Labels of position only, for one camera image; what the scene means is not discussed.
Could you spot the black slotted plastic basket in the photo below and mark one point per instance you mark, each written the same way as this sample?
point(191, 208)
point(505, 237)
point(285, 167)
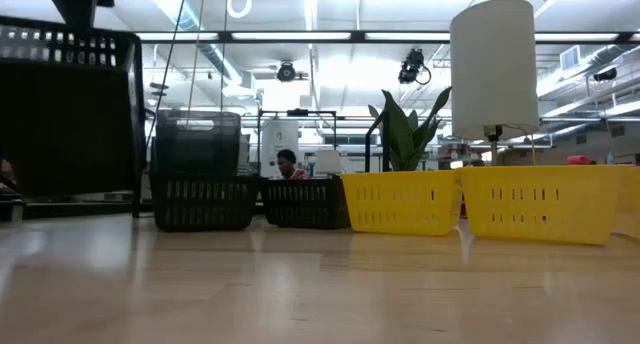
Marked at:
point(202, 221)
point(305, 219)
point(65, 129)

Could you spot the grey translucent plastic basket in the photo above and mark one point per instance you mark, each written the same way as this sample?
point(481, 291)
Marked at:
point(197, 149)

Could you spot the white cylindrical appliance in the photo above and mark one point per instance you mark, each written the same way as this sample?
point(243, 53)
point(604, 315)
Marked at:
point(280, 134)

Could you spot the person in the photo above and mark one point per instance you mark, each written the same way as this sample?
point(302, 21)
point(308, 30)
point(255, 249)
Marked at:
point(287, 161)

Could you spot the green snake plant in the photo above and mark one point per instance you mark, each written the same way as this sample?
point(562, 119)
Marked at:
point(402, 134)

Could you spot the white cylindrical lamp shade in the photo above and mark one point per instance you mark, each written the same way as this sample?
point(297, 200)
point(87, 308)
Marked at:
point(492, 69)

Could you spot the white ceiling vent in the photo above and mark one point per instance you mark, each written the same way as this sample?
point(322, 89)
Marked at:
point(570, 58)

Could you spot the red background object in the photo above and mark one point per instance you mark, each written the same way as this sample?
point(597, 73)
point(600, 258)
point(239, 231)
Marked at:
point(580, 160)

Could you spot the dark ceiling fixture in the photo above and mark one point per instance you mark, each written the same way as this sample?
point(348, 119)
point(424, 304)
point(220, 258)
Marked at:
point(606, 75)

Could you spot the silver ceiling duct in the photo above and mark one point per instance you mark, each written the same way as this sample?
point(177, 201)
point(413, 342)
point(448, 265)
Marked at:
point(220, 59)

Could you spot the round black ceiling camera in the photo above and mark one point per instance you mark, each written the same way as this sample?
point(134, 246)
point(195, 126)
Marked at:
point(286, 72)

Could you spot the black ceiling light rail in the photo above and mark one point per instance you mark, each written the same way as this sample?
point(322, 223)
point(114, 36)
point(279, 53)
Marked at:
point(357, 36)

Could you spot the black frame wooden shelf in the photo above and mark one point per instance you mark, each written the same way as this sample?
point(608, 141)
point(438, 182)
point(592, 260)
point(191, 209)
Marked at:
point(385, 144)

